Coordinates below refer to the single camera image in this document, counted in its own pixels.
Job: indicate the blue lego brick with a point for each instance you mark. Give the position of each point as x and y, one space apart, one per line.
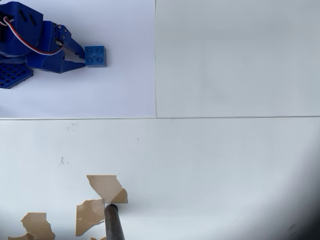
95 56

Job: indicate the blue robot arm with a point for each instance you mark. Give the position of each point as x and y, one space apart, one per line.
22 27

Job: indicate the white paper sheet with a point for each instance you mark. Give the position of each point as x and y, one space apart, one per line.
112 87

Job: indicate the dark metal pole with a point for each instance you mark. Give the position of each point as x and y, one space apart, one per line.
114 222

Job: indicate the blue grid base plate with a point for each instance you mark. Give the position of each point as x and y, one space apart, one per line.
12 75

